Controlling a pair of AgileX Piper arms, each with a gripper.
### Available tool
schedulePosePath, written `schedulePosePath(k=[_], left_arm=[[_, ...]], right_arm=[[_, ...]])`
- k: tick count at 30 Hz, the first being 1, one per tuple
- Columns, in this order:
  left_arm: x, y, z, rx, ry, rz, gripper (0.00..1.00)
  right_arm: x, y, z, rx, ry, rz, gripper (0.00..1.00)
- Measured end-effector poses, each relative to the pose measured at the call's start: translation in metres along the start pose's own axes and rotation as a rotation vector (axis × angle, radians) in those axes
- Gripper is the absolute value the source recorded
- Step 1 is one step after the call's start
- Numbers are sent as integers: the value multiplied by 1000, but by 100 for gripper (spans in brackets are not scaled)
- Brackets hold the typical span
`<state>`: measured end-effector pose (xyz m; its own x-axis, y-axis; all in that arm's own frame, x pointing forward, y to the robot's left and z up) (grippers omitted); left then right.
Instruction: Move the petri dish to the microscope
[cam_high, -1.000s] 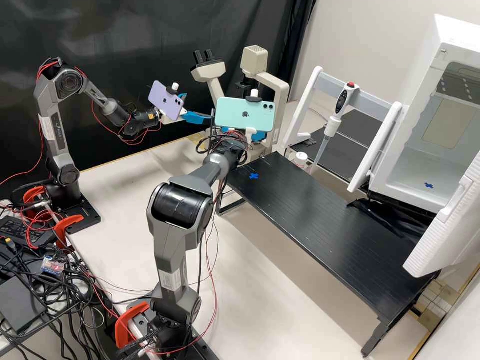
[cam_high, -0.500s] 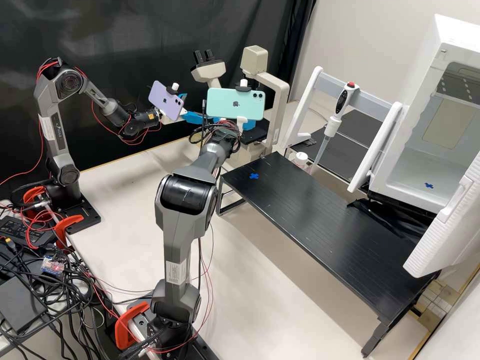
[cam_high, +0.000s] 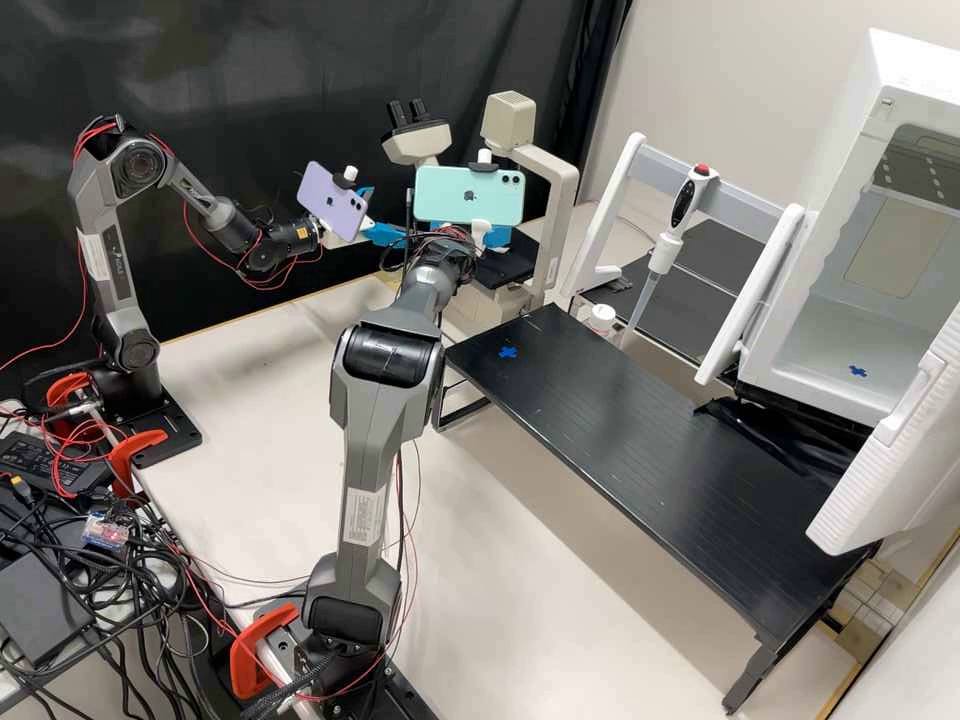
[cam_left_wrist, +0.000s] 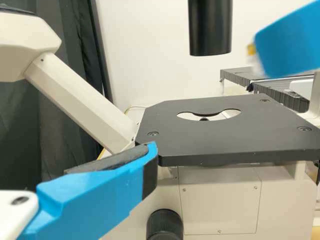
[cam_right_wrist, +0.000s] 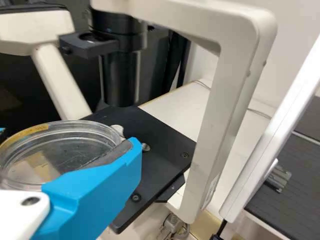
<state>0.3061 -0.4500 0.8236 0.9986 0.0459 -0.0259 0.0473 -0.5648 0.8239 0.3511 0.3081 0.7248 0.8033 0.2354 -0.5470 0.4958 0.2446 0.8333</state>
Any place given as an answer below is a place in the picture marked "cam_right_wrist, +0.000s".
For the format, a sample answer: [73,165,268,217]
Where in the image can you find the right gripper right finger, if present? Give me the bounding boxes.
[34,136,144,240]

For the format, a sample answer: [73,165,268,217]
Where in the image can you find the petri dish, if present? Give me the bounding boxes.
[0,119,124,193]

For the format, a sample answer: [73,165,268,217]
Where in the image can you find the cream microscope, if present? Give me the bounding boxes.
[0,0,279,240]

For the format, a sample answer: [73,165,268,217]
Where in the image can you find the white pipette stand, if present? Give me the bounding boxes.
[218,32,320,225]

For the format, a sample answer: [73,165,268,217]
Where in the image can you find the black platform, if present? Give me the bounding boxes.
[243,134,320,240]

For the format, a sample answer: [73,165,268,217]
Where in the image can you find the black cable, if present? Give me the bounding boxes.
[212,219,228,240]

